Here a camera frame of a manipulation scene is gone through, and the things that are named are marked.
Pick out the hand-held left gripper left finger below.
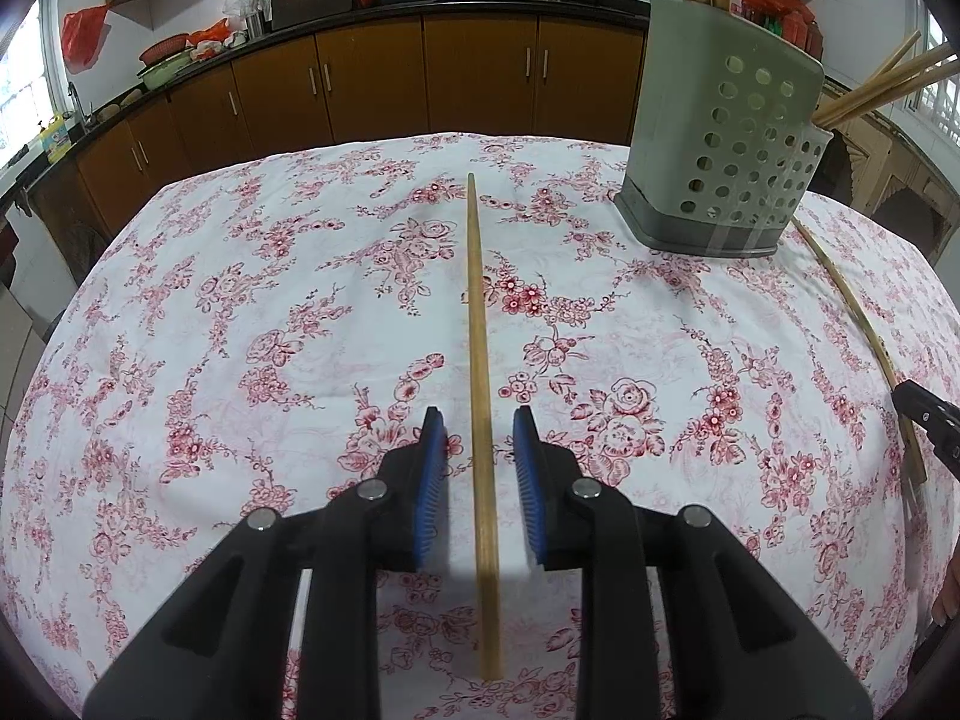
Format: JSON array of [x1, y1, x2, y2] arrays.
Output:
[[82, 405, 449, 720]]

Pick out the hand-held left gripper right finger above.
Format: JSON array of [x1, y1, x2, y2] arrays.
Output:
[[512, 405, 875, 720]]

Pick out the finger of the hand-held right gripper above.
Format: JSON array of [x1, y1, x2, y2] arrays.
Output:
[[894, 380, 960, 481]]

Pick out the grey perforated utensil holder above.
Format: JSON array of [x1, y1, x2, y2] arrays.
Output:
[[615, 0, 833, 260]]

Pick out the person's right hand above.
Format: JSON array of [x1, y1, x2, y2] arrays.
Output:
[[934, 555, 960, 627]]

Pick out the red floral white tablecloth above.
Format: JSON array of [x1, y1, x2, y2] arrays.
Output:
[[0, 131, 960, 720]]

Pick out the carved wooden side table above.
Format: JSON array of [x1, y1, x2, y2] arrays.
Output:
[[814, 79, 960, 256]]

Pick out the window with white grille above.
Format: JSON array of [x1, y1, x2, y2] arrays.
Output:
[[919, 11, 960, 121]]

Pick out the brown kitchen base cabinets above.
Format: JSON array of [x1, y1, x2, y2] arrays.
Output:
[[15, 11, 650, 271]]

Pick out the red packets pile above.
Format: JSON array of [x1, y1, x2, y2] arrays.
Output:
[[731, 0, 824, 61]]

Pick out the black kitchen countertop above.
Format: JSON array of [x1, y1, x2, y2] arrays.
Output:
[[15, 0, 652, 188]]

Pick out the green basin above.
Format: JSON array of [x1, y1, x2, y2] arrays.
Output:
[[139, 52, 197, 91]]

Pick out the orange plastic bag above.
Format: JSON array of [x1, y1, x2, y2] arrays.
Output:
[[187, 19, 233, 50]]

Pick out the yellow detergent bottle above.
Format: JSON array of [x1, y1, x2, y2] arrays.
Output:
[[37, 112, 72, 162]]

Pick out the red plastic basket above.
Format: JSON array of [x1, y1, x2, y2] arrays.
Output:
[[139, 34, 190, 65]]

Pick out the red plastic bag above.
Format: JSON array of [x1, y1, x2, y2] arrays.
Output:
[[61, 5, 112, 74]]

